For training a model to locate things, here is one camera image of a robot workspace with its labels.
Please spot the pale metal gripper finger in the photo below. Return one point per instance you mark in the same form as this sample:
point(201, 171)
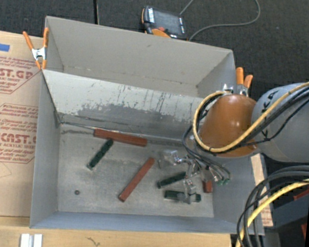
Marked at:
point(189, 191)
point(167, 158)

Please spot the dark green flat block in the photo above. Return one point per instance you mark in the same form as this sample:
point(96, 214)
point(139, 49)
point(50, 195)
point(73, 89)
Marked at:
point(170, 179)
point(100, 154)
point(173, 195)

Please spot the red-brown flat block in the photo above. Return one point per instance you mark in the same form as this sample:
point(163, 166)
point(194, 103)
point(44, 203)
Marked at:
point(136, 179)
point(119, 137)
point(207, 186)

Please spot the grey metal bin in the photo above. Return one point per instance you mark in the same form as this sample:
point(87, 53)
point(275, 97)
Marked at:
point(134, 104)

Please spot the brown cardboard board red print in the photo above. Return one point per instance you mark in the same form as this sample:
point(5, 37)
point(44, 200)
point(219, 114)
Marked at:
point(4, 175)

